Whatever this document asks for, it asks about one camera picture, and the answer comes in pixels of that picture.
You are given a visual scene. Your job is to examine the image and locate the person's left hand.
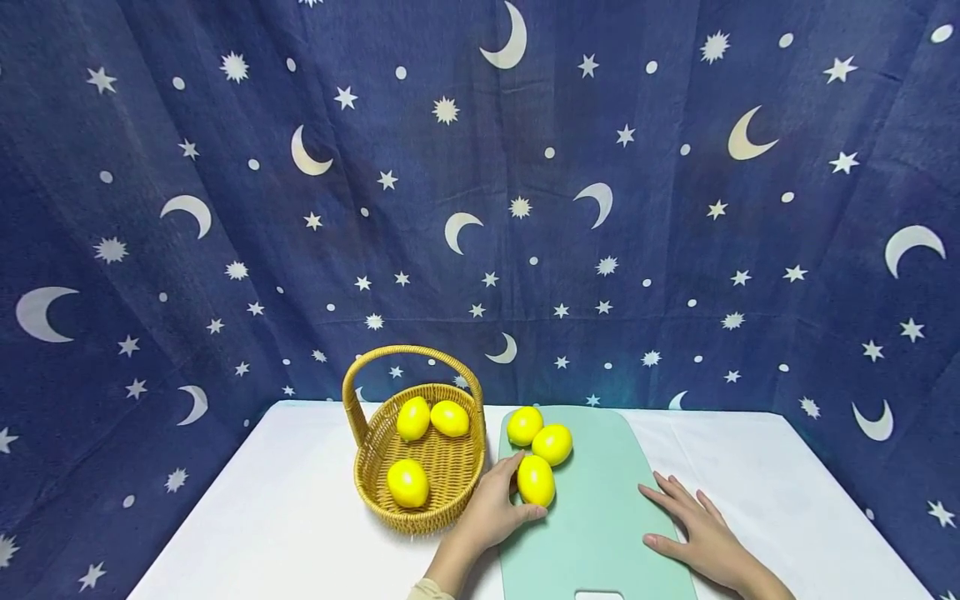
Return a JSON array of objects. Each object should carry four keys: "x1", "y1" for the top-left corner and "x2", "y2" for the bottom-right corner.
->
[{"x1": 447, "y1": 451, "x2": 549, "y2": 574}]

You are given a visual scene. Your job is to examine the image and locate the person's right hand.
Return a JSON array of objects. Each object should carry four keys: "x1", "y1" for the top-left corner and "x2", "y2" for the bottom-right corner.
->
[{"x1": 637, "y1": 472, "x2": 758, "y2": 591}]

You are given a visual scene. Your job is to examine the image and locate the mint green cutting board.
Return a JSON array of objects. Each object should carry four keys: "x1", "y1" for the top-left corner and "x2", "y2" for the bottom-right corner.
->
[{"x1": 497, "y1": 406, "x2": 699, "y2": 600}]

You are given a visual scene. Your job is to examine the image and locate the person's right forearm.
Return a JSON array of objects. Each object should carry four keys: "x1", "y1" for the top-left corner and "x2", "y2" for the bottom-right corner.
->
[{"x1": 733, "y1": 553, "x2": 797, "y2": 600}]

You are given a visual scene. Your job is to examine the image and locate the yellow lemon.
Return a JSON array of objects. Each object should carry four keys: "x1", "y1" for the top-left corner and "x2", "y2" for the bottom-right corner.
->
[
  {"x1": 506, "y1": 406, "x2": 545, "y2": 448},
  {"x1": 396, "y1": 396, "x2": 433, "y2": 443},
  {"x1": 516, "y1": 454, "x2": 558, "y2": 509},
  {"x1": 531, "y1": 423, "x2": 575, "y2": 468},
  {"x1": 386, "y1": 458, "x2": 431, "y2": 509},
  {"x1": 429, "y1": 400, "x2": 472, "y2": 438}
]

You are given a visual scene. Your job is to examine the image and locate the woven wicker basket with handle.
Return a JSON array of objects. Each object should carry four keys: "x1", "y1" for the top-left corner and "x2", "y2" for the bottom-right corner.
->
[{"x1": 342, "y1": 344, "x2": 488, "y2": 535}]

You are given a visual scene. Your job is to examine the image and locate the person's left forearm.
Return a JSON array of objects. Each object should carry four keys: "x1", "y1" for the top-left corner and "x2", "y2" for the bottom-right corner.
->
[{"x1": 407, "y1": 548, "x2": 480, "y2": 600}]

